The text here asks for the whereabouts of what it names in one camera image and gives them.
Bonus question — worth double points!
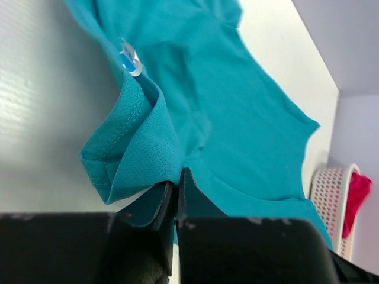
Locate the teal t-shirt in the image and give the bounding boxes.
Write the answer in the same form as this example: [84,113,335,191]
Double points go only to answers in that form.
[65,1,332,247]

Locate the white perforated plastic basket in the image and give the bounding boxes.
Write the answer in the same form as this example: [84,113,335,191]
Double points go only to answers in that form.
[309,163,360,261]

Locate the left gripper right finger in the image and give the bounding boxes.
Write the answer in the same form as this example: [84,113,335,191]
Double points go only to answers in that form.
[176,168,378,283]

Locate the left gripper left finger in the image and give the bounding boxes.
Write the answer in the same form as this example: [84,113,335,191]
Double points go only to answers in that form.
[1,182,174,283]

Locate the magenta t-shirt in basket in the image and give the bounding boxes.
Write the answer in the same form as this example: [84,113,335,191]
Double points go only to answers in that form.
[342,172,372,238]

